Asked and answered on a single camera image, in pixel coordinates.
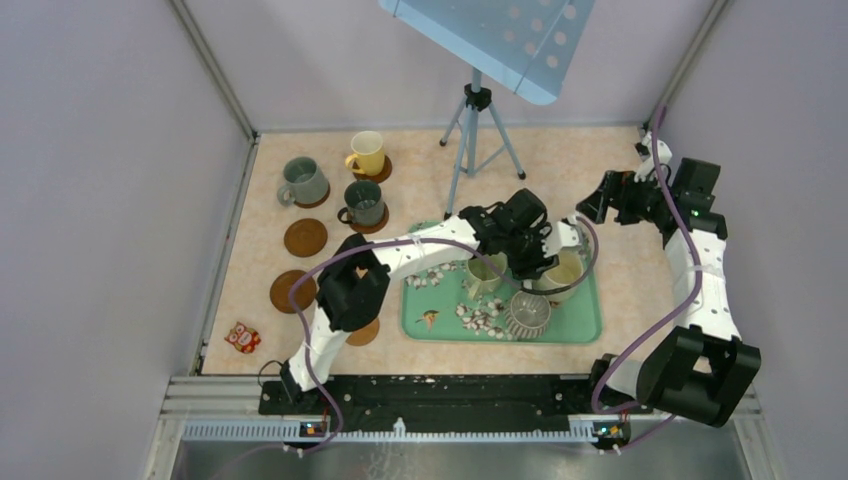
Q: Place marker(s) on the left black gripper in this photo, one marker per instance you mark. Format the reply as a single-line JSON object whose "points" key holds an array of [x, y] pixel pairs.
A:
{"points": [[526, 270]]}

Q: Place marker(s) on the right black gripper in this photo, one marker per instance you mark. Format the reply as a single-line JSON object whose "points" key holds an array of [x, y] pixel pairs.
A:
{"points": [[619, 186]]}

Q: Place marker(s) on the cream mug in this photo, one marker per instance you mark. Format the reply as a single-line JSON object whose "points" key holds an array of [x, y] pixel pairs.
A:
{"points": [[567, 272]]}

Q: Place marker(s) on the grey striped mug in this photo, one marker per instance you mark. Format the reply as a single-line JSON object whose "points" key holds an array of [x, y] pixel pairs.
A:
{"points": [[527, 316]]}

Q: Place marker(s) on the green floral serving tray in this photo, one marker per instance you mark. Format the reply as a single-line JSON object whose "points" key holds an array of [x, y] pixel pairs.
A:
{"points": [[446, 303]]}

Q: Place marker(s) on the dark brown wooden coaster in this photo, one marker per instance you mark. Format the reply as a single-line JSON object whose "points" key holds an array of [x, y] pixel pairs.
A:
{"points": [[345, 216], [383, 175], [317, 203]]}

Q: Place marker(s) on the dark grey mug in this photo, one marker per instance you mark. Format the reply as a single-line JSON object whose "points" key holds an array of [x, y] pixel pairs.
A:
{"points": [[364, 200]]}

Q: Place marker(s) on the yellow mug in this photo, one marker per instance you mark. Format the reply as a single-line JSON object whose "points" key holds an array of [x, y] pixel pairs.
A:
{"points": [[368, 155]]}

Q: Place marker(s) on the light woven rattan coaster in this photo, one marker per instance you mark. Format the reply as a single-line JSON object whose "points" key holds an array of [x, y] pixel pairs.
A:
{"points": [[365, 335]]}

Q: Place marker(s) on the grey ribbed mug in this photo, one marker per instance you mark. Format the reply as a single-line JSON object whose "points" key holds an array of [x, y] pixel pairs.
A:
{"points": [[304, 181]]}

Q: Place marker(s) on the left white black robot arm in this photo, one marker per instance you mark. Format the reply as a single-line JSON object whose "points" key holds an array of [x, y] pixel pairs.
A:
{"points": [[352, 285]]}

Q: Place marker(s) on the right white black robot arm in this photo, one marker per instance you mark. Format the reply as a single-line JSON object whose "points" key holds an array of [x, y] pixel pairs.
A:
{"points": [[702, 368]]}

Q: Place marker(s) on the light green mug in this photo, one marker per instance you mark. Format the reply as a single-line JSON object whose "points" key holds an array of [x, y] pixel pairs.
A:
{"points": [[483, 276]]}

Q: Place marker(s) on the blue tripod stand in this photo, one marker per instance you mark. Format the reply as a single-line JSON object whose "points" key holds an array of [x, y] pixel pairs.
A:
{"points": [[476, 100]]}

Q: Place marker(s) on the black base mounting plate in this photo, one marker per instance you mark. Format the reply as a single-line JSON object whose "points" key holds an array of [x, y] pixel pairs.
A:
{"points": [[438, 404]]}

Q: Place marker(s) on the blue perforated panel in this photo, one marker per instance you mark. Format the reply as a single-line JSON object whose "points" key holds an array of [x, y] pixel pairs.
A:
{"points": [[525, 46]]}

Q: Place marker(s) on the red owl sticker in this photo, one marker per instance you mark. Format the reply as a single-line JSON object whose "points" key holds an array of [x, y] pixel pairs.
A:
{"points": [[243, 339]]}

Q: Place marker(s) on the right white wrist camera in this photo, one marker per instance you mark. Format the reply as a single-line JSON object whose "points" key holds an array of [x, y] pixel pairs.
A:
{"points": [[652, 152]]}

